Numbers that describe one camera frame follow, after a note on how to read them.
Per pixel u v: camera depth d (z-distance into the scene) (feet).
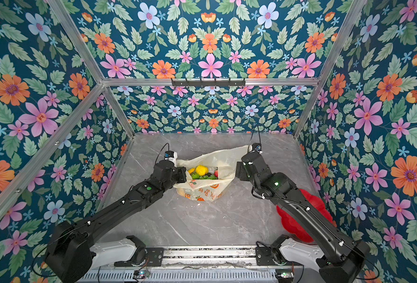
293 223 2.67
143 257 2.31
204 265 2.37
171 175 2.13
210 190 2.74
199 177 2.99
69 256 1.30
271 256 2.14
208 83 3.04
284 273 2.31
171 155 2.37
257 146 2.06
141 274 2.31
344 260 1.22
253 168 1.69
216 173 3.16
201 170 3.14
